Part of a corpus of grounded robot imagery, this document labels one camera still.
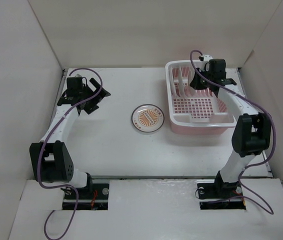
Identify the white pink dish rack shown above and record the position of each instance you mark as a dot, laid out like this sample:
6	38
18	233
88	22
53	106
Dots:
200	114

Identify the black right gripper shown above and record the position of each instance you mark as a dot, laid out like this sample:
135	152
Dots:
195	83

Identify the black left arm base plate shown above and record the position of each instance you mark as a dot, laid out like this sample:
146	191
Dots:
91	200

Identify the orange sunburst plate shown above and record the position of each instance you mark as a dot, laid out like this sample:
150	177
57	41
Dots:
147	118
180	83

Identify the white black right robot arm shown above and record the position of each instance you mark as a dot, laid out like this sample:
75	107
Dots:
252	133

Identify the green rimmed white plate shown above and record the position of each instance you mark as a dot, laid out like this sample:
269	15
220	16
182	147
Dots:
175	81

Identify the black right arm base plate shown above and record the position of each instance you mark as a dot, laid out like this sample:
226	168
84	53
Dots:
212	197

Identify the black rimmed flower plate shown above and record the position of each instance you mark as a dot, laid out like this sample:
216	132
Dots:
190	78

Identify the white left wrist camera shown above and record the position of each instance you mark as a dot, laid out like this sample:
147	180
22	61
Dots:
78	76

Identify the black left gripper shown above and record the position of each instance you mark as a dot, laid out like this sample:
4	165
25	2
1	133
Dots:
91	107

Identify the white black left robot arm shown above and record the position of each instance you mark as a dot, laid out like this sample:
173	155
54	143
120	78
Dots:
50	159

